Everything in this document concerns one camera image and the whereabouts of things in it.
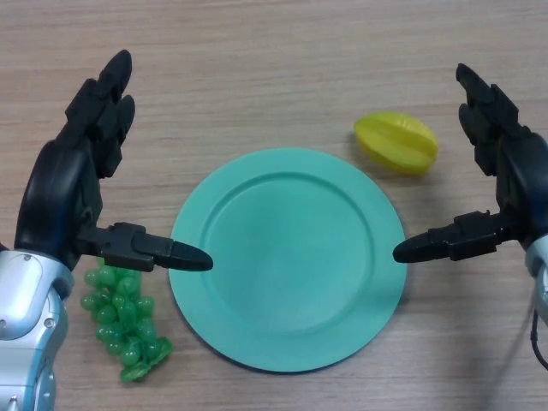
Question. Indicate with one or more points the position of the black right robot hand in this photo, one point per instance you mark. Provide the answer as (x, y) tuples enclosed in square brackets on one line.
[(524, 180)]

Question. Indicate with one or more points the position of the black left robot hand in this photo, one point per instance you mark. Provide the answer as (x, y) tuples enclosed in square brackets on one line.
[(55, 192)]

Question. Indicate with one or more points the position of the yellow starfruit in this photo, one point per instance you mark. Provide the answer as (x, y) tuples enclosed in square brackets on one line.
[(398, 143)]

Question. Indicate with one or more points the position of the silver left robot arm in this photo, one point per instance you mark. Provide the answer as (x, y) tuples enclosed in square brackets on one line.
[(25, 299)]

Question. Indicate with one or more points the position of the green round plate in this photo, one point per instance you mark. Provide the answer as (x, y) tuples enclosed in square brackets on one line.
[(287, 265)]

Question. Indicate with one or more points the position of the green grape bunch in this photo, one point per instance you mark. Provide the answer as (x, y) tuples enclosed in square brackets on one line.
[(124, 317)]

